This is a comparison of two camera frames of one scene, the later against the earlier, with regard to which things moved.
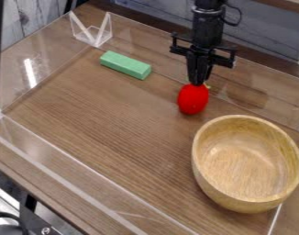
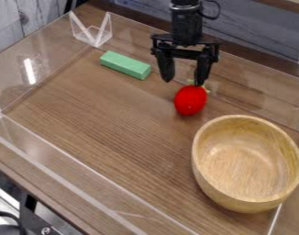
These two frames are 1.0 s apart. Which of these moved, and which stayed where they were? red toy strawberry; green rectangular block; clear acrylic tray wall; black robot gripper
Moved: black robot gripper
Stayed: red toy strawberry; clear acrylic tray wall; green rectangular block
